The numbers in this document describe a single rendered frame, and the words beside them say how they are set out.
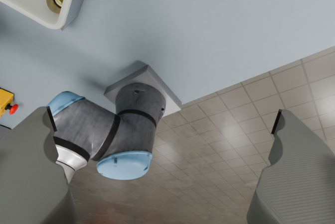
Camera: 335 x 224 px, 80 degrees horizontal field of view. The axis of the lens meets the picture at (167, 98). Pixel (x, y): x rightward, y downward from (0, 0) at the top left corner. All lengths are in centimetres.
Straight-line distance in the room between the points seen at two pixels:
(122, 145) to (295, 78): 143
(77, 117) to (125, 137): 11
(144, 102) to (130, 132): 10
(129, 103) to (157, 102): 8
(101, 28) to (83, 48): 9
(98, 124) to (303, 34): 49
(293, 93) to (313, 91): 13
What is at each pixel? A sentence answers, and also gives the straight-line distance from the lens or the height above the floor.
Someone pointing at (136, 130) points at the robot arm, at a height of 93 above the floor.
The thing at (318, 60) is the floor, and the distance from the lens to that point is 166.
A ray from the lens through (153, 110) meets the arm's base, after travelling 55.
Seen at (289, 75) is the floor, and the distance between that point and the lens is 166.
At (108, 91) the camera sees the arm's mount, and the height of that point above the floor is 78.
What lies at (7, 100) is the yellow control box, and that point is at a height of 79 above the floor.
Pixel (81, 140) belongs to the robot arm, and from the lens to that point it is 43.
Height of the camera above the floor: 120
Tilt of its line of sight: 44 degrees down
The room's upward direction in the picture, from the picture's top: 171 degrees counter-clockwise
